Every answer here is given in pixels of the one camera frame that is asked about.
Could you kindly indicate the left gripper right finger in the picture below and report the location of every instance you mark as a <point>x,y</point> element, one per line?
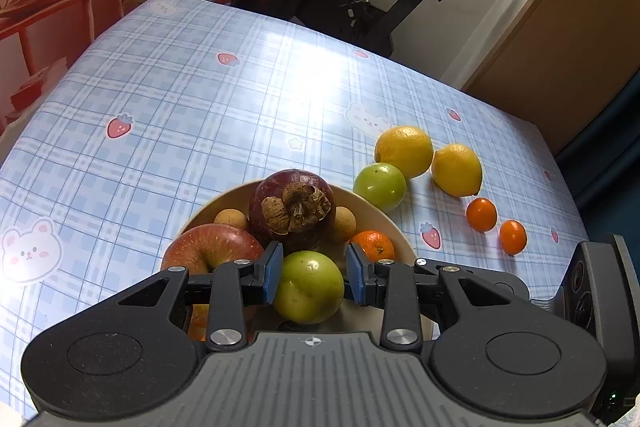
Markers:
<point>391,287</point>

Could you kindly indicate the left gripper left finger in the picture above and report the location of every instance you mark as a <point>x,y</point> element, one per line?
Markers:
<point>237,285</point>

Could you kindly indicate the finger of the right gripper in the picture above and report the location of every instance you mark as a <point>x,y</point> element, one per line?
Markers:
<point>507,281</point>

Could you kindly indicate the small orange mandarin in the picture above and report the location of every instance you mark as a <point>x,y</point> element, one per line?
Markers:
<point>481,214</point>
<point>513,237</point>

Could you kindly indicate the red apple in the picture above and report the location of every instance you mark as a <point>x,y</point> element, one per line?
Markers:
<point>202,249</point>

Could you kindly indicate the cream round plate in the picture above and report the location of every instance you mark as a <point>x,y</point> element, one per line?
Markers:
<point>350,317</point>

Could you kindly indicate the green apple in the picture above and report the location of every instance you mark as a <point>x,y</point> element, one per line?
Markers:
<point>381,184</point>
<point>311,288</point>

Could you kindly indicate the dark purple mangosteen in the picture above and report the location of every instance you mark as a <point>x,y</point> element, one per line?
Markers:
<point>294,207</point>

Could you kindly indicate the yellow lemon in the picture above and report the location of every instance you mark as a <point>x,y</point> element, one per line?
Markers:
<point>457,171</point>
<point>407,148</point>

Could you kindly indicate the dark teal curtain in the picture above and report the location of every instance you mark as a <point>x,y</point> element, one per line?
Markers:
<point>601,169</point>

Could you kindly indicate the blue plaid strawberry tablecloth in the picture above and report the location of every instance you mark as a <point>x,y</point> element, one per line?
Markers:
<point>182,100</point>

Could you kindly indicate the brown wooden wardrobe panel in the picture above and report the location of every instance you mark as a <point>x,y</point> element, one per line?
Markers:
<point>559,64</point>

